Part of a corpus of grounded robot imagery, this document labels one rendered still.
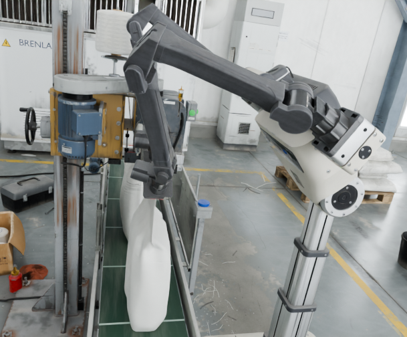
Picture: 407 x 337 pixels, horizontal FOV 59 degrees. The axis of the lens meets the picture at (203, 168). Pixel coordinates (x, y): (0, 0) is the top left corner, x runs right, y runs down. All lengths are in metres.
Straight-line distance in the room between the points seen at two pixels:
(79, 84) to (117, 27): 0.26
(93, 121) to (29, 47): 3.09
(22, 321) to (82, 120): 1.33
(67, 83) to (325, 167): 0.99
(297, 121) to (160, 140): 0.39
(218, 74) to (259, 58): 4.67
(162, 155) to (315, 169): 0.45
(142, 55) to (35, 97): 3.82
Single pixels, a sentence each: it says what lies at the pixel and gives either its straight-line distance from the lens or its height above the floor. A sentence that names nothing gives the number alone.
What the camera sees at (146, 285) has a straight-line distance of 1.58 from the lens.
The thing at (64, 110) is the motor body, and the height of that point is 1.29.
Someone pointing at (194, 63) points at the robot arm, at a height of 1.59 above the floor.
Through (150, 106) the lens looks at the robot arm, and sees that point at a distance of 0.95.
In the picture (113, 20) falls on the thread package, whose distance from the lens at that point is 1.51.
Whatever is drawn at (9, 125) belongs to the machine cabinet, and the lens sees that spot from 4.77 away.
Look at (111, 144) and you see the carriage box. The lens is 1.80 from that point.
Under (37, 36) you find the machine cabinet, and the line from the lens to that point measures 4.52.
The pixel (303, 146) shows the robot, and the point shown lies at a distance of 1.07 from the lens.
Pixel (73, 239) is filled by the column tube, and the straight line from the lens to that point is 2.10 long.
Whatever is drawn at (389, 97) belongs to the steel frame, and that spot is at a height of 1.00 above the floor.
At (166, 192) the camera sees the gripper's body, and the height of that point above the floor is 1.12.
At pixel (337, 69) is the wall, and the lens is 6.78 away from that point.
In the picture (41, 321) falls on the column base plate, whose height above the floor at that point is 0.02.
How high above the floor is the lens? 1.66
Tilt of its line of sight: 21 degrees down
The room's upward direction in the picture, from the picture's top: 8 degrees clockwise
